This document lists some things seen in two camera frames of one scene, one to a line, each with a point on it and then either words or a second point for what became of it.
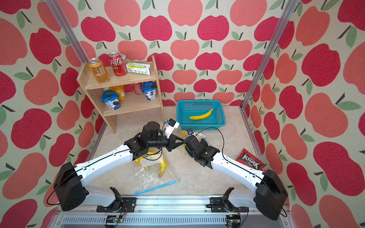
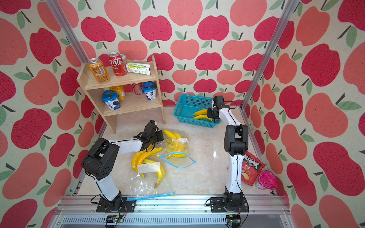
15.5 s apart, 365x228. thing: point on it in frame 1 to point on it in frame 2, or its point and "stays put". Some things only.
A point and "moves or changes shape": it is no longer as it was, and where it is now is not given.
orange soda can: (99, 70) stays put
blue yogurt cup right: (149, 88) stays put
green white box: (138, 68) stays put
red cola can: (117, 63) stays put
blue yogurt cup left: (111, 98) stays put
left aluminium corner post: (72, 39) stays put
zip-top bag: (184, 133) to (176, 149)
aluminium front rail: (164, 212) stays put
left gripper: (172, 143) to (160, 133)
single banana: (197, 118) moves or changes shape
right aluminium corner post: (289, 7) stays put
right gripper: (202, 142) to (210, 113)
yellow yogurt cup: (120, 89) stays put
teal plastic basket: (200, 114) moves or changes shape
